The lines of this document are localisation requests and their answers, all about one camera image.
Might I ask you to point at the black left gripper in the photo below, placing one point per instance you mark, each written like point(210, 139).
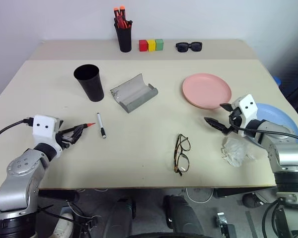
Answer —
point(65, 140)

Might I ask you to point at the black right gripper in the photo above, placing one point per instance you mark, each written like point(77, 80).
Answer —
point(236, 121)

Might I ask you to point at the black pen with orange tip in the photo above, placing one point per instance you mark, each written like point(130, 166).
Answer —
point(92, 124)

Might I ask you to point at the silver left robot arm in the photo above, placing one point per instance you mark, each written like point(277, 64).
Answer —
point(17, 173)

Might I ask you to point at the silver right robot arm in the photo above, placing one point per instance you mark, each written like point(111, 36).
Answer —
point(288, 153)

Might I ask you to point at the white marker with black cap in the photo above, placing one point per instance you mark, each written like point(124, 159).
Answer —
point(100, 124)

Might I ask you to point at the pink plate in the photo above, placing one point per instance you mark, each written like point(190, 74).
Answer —
point(206, 90)

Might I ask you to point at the crumpled clear plastic wrap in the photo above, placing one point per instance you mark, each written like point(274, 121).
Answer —
point(234, 151)

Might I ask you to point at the empty black cup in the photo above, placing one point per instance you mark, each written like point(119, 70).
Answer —
point(90, 84)

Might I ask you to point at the blue plate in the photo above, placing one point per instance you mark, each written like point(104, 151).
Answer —
point(275, 116)

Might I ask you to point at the tortoiseshell eyeglasses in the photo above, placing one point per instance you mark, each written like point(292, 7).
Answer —
point(175, 153)

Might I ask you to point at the blue round object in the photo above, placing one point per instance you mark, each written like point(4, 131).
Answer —
point(277, 80)

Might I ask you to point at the grey open glasses case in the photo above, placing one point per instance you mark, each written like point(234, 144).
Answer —
point(132, 95)

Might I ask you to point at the black sunglasses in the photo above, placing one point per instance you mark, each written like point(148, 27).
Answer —
point(182, 47)

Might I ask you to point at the black furniture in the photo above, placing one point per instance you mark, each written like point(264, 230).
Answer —
point(296, 86)

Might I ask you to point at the black shoe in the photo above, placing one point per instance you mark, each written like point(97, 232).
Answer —
point(252, 200)

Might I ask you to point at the green cube block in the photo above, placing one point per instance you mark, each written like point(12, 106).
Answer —
point(159, 44)

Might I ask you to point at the white shoe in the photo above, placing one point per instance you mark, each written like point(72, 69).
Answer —
point(63, 225)

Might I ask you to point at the dark rounded shape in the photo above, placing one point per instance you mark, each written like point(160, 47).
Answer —
point(181, 218)
point(119, 218)

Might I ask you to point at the yellow cube block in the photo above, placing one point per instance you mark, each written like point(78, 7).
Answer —
point(151, 45)

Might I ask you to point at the black pen holder cup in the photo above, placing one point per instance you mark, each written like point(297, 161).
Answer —
point(125, 39)

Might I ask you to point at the red cube block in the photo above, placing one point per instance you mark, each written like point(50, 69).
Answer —
point(143, 45)

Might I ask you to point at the red marker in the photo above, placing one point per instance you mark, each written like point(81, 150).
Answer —
point(123, 24)

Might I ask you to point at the orange capped marker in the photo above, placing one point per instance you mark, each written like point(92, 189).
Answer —
point(116, 15)
point(122, 13)

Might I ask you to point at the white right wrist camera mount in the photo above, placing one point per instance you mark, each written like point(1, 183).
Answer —
point(248, 109)

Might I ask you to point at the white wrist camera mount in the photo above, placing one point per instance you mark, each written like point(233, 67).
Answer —
point(248, 109)
point(43, 129)

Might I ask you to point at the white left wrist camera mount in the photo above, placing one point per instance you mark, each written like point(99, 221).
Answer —
point(43, 129)

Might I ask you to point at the metal bracket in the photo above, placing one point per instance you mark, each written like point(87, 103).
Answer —
point(224, 223)

